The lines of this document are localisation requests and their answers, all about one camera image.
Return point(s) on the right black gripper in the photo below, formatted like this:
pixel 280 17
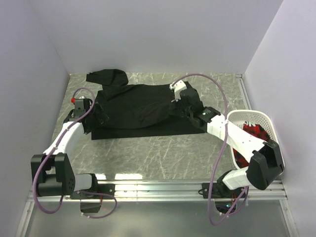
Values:
pixel 180 101

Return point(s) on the black long sleeve shirt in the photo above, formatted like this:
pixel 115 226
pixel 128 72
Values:
pixel 126 110

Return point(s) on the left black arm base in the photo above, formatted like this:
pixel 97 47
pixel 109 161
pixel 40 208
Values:
pixel 103 191

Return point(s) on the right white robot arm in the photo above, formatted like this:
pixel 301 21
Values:
pixel 265 162

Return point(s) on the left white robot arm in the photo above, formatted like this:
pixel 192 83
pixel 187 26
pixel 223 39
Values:
pixel 52 173

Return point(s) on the red black plaid shirt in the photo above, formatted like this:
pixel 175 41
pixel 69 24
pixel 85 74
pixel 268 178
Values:
pixel 257 131

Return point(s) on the white plastic laundry basket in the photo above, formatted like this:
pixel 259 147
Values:
pixel 261 121

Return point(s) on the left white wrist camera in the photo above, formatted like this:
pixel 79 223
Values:
pixel 73 100

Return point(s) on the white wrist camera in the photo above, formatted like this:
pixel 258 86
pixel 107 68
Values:
pixel 177 87
pixel 73 100

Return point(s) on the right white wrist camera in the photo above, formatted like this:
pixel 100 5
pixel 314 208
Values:
pixel 177 87

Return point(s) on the aluminium mounting rail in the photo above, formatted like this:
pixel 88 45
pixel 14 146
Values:
pixel 180 190

